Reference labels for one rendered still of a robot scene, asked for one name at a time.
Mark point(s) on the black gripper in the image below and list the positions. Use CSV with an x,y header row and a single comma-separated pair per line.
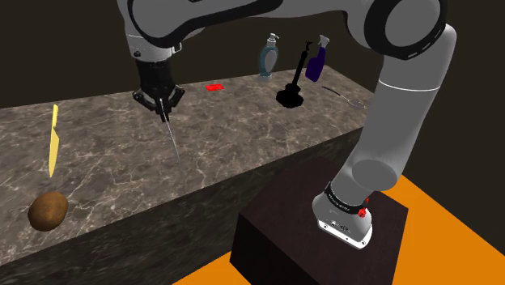
x,y
155,77

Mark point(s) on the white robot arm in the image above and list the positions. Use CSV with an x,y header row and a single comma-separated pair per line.
x,y
406,118

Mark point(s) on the thin grey knife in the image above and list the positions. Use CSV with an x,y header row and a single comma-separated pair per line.
x,y
173,140

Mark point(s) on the flat red card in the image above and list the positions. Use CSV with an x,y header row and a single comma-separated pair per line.
x,y
215,87

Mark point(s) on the yellow knife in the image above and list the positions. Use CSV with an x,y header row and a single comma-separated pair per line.
x,y
53,146

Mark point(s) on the grey-blue soap dispenser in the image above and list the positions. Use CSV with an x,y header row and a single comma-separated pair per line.
x,y
269,57

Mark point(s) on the brown potato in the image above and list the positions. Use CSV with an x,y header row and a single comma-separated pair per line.
x,y
48,211

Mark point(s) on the dark blue spray bottle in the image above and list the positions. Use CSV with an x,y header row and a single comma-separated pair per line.
x,y
315,67

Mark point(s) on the dark robot stand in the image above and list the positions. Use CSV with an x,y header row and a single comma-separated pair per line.
x,y
284,221

